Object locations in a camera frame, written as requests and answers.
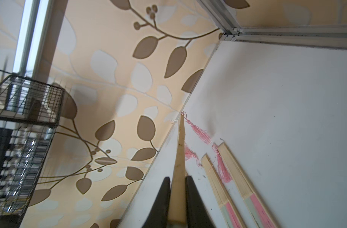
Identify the folding fan pink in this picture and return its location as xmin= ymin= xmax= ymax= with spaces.
xmin=167 ymin=112 xmax=213 ymax=224
xmin=185 ymin=144 xmax=246 ymax=228

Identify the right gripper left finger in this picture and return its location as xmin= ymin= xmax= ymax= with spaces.
xmin=142 ymin=177 xmax=171 ymax=228

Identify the black socket set holder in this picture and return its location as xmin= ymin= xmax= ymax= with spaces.
xmin=0 ymin=127 xmax=54 ymax=203

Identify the back black wire basket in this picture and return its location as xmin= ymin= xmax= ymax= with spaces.
xmin=0 ymin=73 xmax=65 ymax=228

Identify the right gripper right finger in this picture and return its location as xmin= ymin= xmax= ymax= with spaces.
xmin=185 ymin=176 xmax=215 ymax=228

